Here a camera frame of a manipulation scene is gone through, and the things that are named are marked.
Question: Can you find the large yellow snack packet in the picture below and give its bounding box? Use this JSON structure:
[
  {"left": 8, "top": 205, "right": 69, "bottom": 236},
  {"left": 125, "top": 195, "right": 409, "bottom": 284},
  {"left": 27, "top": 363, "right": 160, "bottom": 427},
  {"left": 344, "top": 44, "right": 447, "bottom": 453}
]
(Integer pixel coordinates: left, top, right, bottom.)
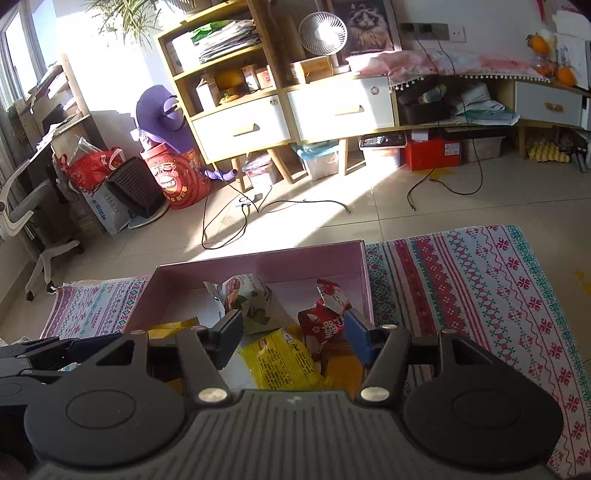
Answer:
[{"left": 147, "top": 316, "right": 199, "bottom": 340}]

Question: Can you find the clear plastic storage box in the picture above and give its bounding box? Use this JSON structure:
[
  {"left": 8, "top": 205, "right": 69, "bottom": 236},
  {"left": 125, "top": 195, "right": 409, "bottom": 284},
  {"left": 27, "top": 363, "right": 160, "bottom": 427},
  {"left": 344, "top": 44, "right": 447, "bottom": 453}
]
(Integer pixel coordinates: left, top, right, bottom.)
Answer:
[
  {"left": 295, "top": 143, "right": 341, "bottom": 181},
  {"left": 360, "top": 134, "right": 407, "bottom": 168}
]

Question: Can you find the patterned woven cloth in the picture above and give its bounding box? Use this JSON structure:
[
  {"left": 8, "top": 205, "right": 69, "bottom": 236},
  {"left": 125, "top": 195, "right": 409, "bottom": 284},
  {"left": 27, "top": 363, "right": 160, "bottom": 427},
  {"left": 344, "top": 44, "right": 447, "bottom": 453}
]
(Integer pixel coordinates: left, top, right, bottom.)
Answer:
[{"left": 41, "top": 224, "right": 591, "bottom": 478}]

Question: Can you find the red plastic bag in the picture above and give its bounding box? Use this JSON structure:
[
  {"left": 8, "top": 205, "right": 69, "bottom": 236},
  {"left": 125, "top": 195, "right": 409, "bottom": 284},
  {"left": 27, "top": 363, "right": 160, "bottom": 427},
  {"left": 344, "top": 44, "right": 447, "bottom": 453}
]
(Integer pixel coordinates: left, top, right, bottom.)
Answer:
[{"left": 55, "top": 148, "right": 126, "bottom": 193}]

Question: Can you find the low wooden cabinet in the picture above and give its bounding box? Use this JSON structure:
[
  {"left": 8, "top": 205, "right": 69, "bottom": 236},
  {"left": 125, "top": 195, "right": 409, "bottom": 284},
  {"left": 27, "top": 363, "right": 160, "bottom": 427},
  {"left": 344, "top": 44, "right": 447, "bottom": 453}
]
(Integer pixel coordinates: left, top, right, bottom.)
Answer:
[{"left": 392, "top": 74, "right": 591, "bottom": 163}]

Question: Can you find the black floor cable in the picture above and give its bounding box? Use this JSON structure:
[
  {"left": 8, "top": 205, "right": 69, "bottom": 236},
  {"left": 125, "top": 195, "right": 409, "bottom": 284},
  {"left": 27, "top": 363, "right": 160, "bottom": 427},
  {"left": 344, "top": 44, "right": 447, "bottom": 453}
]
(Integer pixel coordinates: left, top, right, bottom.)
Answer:
[
  {"left": 407, "top": 138, "right": 484, "bottom": 211},
  {"left": 202, "top": 185, "right": 352, "bottom": 250}
]

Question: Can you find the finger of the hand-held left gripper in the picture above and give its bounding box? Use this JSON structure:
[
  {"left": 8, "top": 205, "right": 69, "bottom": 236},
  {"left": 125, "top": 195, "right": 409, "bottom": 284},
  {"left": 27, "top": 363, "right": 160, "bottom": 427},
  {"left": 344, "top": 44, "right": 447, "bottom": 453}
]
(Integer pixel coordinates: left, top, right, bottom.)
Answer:
[
  {"left": 0, "top": 368, "right": 65, "bottom": 386},
  {"left": 0, "top": 335, "right": 123, "bottom": 365}
]

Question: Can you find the small yellow snack packet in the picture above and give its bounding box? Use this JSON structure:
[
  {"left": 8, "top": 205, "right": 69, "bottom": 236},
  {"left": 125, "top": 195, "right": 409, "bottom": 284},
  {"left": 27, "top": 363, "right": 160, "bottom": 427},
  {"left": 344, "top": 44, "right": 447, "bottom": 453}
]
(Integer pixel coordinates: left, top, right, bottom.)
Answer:
[{"left": 238, "top": 328, "right": 334, "bottom": 392}]

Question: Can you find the wall power socket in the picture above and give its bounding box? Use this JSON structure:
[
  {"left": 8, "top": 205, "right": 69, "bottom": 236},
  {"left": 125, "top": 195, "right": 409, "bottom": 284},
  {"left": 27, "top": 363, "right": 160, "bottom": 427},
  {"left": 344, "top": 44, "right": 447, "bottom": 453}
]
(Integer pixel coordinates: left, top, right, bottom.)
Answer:
[{"left": 401, "top": 22, "right": 466, "bottom": 43}]

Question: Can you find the silver green triangular packet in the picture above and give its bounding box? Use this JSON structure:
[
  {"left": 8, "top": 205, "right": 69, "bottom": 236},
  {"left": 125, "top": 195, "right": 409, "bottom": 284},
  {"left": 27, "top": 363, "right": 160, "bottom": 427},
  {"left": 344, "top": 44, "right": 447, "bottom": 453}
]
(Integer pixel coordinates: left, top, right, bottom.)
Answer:
[{"left": 204, "top": 274, "right": 274, "bottom": 335}]

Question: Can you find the white paper bag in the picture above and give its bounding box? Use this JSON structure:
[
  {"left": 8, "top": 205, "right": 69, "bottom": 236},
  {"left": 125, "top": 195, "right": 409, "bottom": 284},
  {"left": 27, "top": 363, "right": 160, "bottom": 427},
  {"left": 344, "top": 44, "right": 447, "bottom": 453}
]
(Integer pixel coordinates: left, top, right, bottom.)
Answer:
[{"left": 81, "top": 185, "right": 133, "bottom": 234}]

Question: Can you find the white cabinet drawer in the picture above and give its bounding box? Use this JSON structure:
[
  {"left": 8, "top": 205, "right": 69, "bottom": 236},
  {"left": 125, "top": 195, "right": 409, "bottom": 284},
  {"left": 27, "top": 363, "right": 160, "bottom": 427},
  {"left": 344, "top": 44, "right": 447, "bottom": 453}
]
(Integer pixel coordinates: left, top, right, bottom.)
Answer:
[
  {"left": 190, "top": 95, "right": 293, "bottom": 163},
  {"left": 287, "top": 76, "right": 395, "bottom": 141}
]

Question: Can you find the yellow egg tray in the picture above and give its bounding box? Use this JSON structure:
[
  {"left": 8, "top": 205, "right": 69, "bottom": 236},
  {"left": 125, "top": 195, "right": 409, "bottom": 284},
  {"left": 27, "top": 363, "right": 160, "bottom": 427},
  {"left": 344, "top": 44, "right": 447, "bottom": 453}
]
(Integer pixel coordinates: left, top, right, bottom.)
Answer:
[{"left": 527, "top": 141, "right": 571, "bottom": 163}]

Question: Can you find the purple hat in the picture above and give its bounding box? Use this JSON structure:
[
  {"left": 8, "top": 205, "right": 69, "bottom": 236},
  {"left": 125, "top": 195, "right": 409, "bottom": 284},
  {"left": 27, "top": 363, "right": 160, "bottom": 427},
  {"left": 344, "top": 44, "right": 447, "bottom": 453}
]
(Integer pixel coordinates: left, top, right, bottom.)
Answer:
[{"left": 136, "top": 85, "right": 197, "bottom": 153}]

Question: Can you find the wooden desk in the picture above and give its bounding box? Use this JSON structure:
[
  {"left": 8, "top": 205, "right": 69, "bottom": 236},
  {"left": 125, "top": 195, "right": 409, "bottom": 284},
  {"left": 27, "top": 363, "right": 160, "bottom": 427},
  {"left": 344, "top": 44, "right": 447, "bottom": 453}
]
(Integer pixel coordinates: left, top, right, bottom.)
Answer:
[{"left": 0, "top": 53, "right": 95, "bottom": 232}]

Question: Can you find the white desk fan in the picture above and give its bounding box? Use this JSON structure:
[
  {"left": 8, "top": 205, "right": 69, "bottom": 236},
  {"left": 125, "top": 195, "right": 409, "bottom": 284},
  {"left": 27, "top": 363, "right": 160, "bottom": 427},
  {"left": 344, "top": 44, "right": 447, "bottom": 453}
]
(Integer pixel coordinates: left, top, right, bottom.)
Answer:
[{"left": 298, "top": 11, "right": 348, "bottom": 57}]

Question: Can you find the cat picture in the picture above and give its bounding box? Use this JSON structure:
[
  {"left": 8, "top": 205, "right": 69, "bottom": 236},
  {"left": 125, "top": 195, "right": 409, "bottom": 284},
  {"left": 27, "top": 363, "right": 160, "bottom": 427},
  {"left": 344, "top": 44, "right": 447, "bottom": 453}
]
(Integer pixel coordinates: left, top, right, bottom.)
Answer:
[{"left": 330, "top": 0, "right": 402, "bottom": 58}]

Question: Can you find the red storage box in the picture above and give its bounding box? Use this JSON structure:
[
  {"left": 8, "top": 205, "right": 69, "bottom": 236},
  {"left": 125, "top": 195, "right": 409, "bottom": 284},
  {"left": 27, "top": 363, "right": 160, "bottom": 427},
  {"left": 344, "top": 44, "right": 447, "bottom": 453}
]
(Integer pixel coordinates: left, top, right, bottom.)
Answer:
[{"left": 405, "top": 138, "right": 462, "bottom": 171}]

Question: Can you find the red cartoon bucket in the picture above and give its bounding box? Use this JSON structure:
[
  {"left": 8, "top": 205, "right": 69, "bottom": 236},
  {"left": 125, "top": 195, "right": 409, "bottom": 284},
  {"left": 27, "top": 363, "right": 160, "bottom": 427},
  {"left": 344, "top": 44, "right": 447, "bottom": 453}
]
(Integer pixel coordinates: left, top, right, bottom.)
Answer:
[{"left": 141, "top": 143, "right": 212, "bottom": 210}]

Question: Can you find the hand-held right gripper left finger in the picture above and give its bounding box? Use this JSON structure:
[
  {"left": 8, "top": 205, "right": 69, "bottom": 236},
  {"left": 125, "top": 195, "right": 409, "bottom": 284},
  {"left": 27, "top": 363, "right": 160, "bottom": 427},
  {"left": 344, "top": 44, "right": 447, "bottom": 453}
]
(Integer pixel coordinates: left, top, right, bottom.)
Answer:
[{"left": 76, "top": 309, "right": 244, "bottom": 407}]

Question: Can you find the wooden shelf cabinet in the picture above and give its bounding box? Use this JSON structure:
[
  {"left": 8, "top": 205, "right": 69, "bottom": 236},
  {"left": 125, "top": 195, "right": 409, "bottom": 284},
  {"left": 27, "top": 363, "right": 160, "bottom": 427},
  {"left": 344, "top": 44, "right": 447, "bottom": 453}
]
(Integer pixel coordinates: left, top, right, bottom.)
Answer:
[{"left": 157, "top": 0, "right": 402, "bottom": 186}]

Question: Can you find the black storage bin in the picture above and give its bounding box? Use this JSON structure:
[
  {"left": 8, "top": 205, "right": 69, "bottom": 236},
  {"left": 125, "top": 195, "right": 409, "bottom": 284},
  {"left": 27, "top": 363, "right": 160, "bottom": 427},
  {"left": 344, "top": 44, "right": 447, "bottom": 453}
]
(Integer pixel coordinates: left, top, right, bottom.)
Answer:
[{"left": 397, "top": 85, "right": 451, "bottom": 125}]

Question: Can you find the pink cardboard box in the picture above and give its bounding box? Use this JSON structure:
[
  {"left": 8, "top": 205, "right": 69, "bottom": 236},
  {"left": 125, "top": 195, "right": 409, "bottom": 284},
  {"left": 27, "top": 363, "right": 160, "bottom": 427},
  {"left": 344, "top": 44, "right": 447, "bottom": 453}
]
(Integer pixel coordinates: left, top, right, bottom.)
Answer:
[{"left": 124, "top": 239, "right": 376, "bottom": 393}]

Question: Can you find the red white candy packet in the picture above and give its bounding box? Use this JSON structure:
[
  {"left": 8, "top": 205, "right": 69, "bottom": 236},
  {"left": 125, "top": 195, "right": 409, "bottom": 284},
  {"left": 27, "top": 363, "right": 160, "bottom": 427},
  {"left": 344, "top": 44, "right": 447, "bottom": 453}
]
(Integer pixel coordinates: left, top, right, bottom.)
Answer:
[{"left": 298, "top": 278, "right": 354, "bottom": 365}]

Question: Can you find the white office chair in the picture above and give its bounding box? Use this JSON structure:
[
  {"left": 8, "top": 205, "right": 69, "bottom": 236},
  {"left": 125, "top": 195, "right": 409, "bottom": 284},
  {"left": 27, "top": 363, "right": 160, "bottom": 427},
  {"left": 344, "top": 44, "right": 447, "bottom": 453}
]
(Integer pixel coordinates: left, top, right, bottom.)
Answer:
[{"left": 0, "top": 161, "right": 85, "bottom": 301}]

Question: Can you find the green potted plant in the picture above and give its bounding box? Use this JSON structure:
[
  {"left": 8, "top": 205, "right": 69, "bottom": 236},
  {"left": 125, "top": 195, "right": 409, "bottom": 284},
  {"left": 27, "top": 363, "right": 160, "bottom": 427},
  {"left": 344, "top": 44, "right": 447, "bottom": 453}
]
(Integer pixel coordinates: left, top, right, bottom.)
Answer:
[{"left": 83, "top": 0, "right": 185, "bottom": 47}]

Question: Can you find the black slotted heater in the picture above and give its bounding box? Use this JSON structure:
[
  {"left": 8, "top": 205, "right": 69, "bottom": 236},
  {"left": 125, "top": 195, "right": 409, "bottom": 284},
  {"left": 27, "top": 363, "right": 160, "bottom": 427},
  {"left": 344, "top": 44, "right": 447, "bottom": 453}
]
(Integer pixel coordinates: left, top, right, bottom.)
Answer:
[{"left": 105, "top": 157, "right": 167, "bottom": 219}]

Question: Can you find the pink fringed cloth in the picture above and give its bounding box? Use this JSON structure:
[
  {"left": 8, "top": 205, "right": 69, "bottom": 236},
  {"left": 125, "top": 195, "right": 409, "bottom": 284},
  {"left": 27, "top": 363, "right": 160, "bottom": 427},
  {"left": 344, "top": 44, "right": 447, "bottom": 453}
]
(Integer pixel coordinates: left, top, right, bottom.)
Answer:
[{"left": 346, "top": 48, "right": 578, "bottom": 91}]

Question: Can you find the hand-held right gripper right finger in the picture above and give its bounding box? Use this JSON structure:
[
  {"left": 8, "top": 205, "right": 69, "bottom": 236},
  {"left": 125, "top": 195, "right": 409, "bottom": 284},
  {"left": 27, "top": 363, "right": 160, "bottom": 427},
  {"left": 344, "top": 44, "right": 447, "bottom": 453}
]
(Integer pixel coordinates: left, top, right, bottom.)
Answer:
[{"left": 344, "top": 308, "right": 509, "bottom": 406}]

